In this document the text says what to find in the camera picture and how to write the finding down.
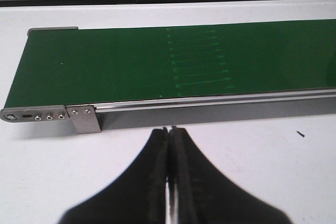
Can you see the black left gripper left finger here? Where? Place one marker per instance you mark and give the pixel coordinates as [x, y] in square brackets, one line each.
[136, 196]

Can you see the green conveyor belt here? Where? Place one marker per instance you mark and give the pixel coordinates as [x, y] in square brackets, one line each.
[82, 66]

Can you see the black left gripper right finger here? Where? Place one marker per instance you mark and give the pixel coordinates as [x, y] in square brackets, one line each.
[200, 193]

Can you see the far left conveyor end plate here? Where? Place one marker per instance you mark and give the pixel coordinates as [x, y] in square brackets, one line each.
[50, 28]

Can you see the aluminium conveyor frame rail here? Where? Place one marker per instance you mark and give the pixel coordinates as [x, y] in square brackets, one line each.
[213, 100]

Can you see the grey conveyor end plate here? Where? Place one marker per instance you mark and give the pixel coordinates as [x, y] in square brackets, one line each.
[34, 114]

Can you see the left metal support bracket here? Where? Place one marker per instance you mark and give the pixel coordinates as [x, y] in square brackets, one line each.
[84, 119]

